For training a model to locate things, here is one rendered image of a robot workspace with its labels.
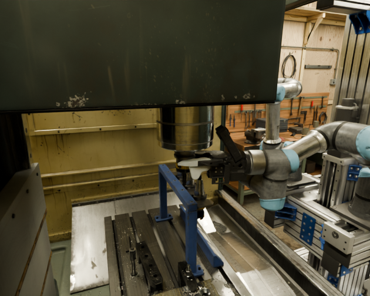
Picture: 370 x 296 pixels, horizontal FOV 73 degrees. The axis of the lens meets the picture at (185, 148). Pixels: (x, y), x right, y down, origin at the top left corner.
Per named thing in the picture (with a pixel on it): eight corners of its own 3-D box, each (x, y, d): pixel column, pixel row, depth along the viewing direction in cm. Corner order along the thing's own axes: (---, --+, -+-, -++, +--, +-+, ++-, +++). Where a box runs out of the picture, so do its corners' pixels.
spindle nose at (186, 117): (156, 138, 78) (155, 99, 75) (207, 137, 80) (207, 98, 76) (157, 153, 63) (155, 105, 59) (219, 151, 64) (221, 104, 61)
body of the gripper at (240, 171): (209, 184, 71) (249, 182, 73) (211, 156, 69) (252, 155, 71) (204, 174, 79) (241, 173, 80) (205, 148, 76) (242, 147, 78)
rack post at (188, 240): (199, 265, 107) (200, 204, 99) (204, 275, 103) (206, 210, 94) (177, 271, 104) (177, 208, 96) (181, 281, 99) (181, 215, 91)
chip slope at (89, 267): (196, 214, 200) (196, 184, 193) (244, 278, 137) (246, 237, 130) (76, 237, 172) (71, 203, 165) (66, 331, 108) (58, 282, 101)
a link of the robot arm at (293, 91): (307, 97, 148) (278, 107, 112) (288, 97, 155) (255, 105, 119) (310, 77, 145) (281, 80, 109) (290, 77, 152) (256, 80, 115)
